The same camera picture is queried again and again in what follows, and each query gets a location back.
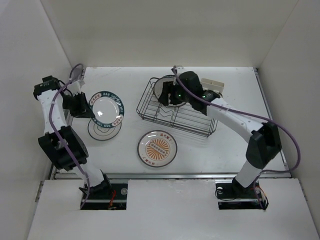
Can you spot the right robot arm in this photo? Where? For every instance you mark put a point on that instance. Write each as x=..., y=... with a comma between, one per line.
x=263, y=138

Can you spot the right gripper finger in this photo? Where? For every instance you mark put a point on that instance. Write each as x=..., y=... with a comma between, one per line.
x=174, y=100
x=166, y=90

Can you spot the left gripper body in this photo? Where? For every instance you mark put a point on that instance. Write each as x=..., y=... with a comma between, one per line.
x=76, y=104

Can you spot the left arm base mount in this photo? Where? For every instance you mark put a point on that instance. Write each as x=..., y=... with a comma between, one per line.
x=110, y=198

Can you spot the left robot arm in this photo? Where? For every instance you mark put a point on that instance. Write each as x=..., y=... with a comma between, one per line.
x=62, y=145

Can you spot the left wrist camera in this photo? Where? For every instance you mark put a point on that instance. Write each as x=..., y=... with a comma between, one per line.
x=75, y=87

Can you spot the green quatrefoil plate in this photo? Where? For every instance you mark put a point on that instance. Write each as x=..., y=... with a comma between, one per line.
x=101, y=133

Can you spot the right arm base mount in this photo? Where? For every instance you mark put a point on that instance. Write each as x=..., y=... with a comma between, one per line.
x=252, y=198

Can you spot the wire dish rack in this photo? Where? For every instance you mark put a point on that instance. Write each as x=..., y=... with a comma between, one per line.
x=183, y=118

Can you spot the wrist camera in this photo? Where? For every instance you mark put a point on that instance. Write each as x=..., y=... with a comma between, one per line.
x=177, y=70
x=75, y=87

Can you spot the orange sunburst plate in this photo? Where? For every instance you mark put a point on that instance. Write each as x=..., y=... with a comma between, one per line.
x=157, y=148
x=158, y=87

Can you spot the white cutlery holder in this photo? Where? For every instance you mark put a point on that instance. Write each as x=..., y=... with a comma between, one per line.
x=213, y=85

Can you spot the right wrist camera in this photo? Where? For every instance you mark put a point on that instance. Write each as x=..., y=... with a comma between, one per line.
x=177, y=70

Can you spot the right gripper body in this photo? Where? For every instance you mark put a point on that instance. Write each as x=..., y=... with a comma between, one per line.
x=185, y=96

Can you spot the green rim lettered plate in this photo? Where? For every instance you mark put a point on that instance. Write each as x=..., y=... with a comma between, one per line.
x=108, y=109

